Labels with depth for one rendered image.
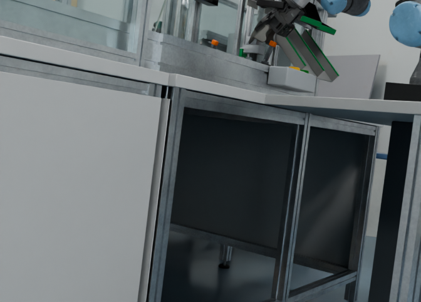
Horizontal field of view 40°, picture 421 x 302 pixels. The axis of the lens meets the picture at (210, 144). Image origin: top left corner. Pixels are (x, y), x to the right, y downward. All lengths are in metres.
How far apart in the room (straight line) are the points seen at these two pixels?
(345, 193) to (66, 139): 1.80
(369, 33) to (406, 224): 4.72
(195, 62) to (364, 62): 4.29
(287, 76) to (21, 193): 1.00
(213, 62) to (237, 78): 0.14
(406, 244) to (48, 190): 0.79
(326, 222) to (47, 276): 1.80
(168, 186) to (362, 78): 4.43
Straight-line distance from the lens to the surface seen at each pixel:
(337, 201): 2.75
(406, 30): 1.72
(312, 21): 2.35
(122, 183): 1.28
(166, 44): 1.46
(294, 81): 1.88
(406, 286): 1.39
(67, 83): 1.15
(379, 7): 6.01
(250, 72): 1.77
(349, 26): 6.19
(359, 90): 5.67
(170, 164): 1.39
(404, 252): 1.40
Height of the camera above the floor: 0.76
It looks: 2 degrees down
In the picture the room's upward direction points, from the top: 7 degrees clockwise
